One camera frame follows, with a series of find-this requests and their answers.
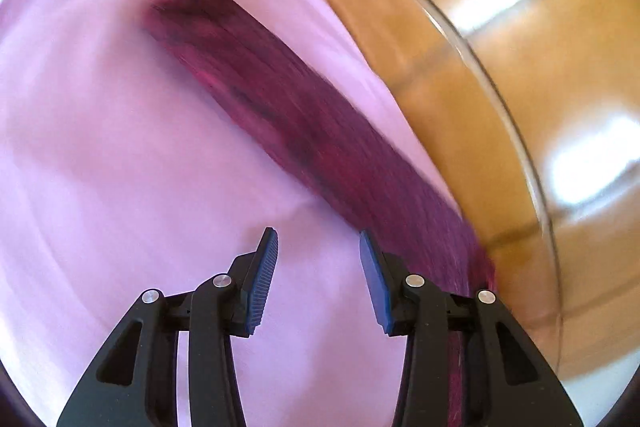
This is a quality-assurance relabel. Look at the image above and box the dark red floral garment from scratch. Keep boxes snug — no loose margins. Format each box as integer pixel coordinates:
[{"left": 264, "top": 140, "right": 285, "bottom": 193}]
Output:
[{"left": 143, "top": 0, "right": 495, "bottom": 426}]

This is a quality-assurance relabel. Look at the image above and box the pink bed sheet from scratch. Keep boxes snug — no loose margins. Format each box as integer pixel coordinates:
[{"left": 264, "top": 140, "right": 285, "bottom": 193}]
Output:
[{"left": 0, "top": 0, "right": 464, "bottom": 427}]

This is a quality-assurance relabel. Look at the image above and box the wooden panelled wardrobe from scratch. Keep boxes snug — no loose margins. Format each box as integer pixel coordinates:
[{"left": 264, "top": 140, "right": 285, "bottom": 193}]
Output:
[{"left": 328, "top": 0, "right": 639, "bottom": 377}]

